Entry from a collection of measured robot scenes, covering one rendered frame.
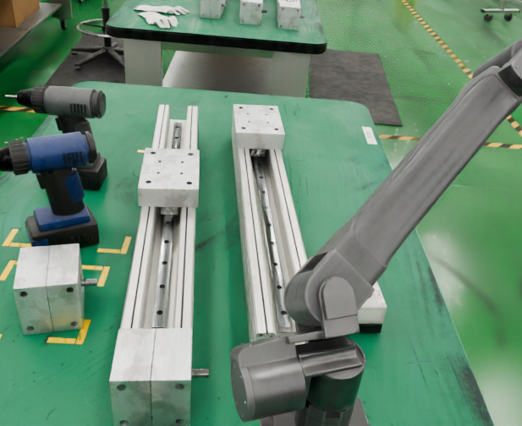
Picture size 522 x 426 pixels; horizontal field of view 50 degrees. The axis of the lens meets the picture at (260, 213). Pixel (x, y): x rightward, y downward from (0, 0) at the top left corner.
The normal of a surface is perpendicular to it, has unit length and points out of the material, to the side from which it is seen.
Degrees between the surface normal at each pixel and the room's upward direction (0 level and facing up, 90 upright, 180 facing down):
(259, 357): 46
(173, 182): 0
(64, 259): 0
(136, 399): 90
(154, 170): 0
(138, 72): 90
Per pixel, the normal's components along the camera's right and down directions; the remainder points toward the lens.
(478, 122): 0.32, -0.15
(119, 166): 0.08, -0.83
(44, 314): 0.24, 0.55
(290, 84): -0.01, 0.55
